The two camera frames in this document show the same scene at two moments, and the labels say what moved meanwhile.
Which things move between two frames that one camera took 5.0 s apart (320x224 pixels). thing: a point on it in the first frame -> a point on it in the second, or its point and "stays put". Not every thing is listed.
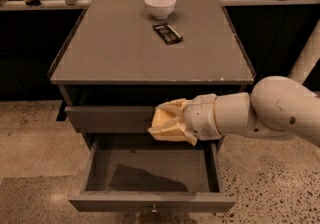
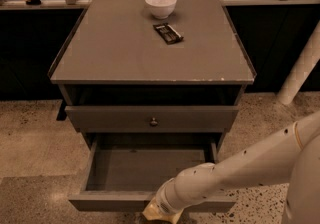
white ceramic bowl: (160, 5) stays put
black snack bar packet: (167, 33) stays put
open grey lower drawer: (146, 173) stays put
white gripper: (201, 117) -> (162, 205)
